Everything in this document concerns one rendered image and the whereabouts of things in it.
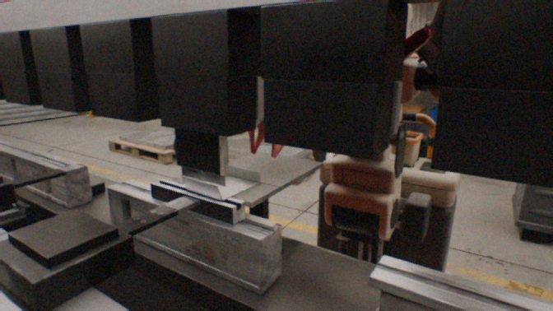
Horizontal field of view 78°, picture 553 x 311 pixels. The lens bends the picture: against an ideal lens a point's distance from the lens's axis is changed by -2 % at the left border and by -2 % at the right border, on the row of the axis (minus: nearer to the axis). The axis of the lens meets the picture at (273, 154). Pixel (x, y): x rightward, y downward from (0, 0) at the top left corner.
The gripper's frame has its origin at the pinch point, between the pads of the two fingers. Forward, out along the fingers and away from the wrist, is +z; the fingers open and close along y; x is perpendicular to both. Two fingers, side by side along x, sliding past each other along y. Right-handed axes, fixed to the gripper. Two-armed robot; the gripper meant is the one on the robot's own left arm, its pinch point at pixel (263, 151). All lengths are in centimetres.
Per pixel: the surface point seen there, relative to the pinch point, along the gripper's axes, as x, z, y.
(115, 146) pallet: 212, -13, -391
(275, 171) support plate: -0.1, 3.7, 4.2
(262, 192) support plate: -9.2, 8.8, 8.8
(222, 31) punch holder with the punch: -30.7, -8.7, 10.5
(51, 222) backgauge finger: -36.8, 20.0, -1.0
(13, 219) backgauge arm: -18, 31, -55
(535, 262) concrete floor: 216, -1, 68
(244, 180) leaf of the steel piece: -7.3, 7.4, 2.9
